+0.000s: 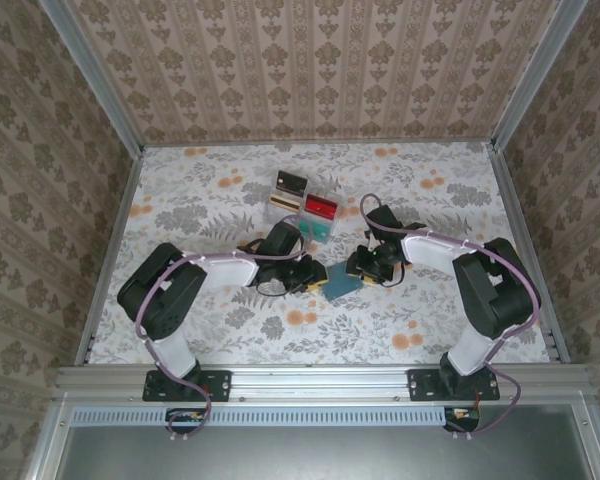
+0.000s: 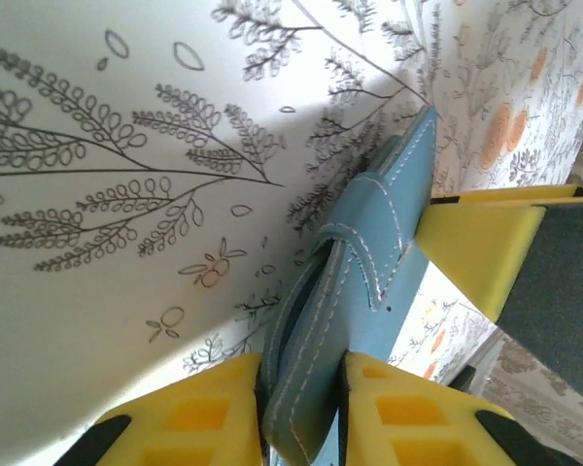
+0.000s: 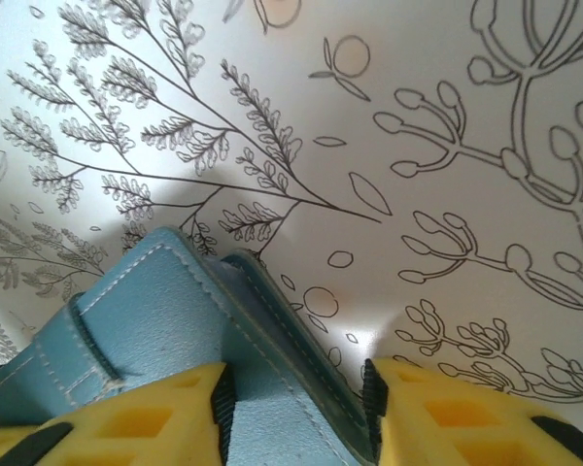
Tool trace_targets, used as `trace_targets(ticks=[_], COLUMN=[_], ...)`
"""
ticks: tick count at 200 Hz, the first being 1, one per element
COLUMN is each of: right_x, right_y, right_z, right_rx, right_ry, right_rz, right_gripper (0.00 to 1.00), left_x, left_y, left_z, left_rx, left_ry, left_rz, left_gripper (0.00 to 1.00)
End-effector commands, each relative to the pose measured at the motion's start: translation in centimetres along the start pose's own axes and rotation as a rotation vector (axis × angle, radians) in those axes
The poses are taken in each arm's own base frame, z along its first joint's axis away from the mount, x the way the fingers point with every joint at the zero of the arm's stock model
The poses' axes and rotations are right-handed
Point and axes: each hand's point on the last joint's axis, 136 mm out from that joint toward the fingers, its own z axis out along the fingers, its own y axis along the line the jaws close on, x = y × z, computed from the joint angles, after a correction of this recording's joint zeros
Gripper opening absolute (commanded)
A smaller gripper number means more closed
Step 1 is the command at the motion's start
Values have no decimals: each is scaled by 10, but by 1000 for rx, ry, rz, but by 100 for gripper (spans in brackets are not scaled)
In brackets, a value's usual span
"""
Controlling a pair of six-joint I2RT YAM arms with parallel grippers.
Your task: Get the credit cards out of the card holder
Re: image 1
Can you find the blue card holder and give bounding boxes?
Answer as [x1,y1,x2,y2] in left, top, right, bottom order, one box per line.
[322,263,365,302]

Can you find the teal credit card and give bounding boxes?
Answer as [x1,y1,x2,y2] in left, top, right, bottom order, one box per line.
[298,218,332,244]

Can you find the clear acrylic card organizer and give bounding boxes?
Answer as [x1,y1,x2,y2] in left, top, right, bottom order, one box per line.
[263,168,345,246]

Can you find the red card pack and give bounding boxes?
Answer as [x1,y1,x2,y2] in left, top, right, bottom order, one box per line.
[304,194,339,220]

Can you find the gold brown striped card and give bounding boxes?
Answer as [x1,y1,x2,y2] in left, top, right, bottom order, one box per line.
[269,192,304,212]

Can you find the black and gold card pack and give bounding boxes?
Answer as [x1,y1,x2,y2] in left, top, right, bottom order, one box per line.
[275,170,309,194]

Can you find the grey metal panel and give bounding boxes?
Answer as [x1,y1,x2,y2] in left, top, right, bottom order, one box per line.
[27,403,600,480]

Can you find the black cable loop right gripper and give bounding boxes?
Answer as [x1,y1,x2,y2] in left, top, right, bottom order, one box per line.
[393,260,415,287]

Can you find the black cable loop gripper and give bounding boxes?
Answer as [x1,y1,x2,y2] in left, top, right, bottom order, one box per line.
[253,279,287,300]
[393,260,415,287]

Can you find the black cable loop left gripper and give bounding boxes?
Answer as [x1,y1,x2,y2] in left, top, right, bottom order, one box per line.
[253,279,287,300]

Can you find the horizontal aluminium frame rail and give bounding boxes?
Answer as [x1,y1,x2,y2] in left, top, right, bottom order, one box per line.
[54,363,595,402]

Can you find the white slotted cable duct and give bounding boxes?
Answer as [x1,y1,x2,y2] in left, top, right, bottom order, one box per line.
[72,406,447,427]

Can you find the aluminium table edge rail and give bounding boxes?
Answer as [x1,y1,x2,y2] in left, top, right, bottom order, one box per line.
[485,141,572,365]
[73,148,145,367]

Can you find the aluminium frame post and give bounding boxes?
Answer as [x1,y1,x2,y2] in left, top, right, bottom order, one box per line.
[489,0,590,151]
[38,0,146,154]

